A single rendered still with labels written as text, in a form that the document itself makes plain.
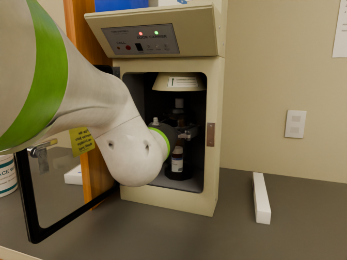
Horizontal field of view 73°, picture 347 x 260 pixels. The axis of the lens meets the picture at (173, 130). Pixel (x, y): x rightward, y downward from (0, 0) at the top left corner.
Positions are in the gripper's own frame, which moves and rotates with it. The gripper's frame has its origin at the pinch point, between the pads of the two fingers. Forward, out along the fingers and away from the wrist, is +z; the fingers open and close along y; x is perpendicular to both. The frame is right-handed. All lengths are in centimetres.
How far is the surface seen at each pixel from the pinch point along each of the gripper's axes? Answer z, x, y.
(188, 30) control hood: -18.6, -26.2, -6.9
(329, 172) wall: 30, 23, -56
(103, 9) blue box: -20.6, -31.6, 13.8
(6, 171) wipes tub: -17, 17, 59
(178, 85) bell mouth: -8.4, -13.2, -1.9
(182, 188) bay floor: -9.2, 18.4, -3.4
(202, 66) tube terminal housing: -10.8, -18.5, -9.0
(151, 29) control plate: -19.0, -26.9, 2.2
